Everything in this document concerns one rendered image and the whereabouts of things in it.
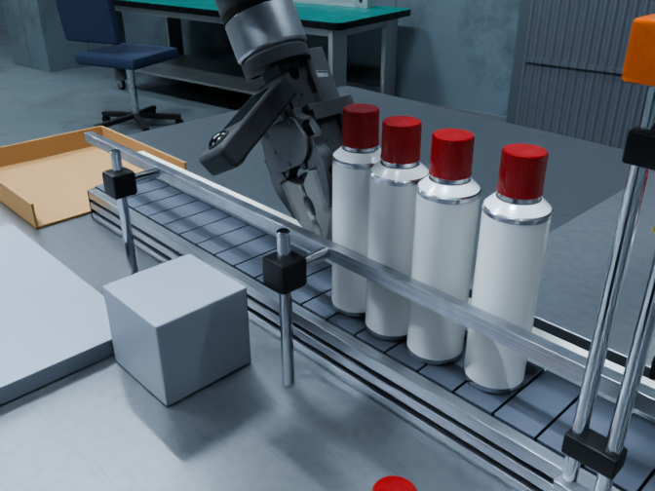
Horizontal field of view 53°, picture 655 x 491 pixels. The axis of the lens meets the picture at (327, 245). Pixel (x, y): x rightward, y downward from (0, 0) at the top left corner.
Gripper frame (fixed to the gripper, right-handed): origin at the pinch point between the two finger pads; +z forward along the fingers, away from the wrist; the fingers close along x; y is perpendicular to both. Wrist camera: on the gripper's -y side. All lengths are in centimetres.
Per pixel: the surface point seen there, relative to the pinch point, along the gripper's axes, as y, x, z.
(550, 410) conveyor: -0.1, -19.7, 17.7
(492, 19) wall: 329, 180, -72
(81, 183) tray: 0, 57, -21
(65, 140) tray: 6, 71, -32
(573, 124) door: 333, 154, 6
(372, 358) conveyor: -5.0, -6.7, 10.6
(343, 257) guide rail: -3.9, -6.5, 1.0
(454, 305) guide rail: -3.8, -17.3, 6.9
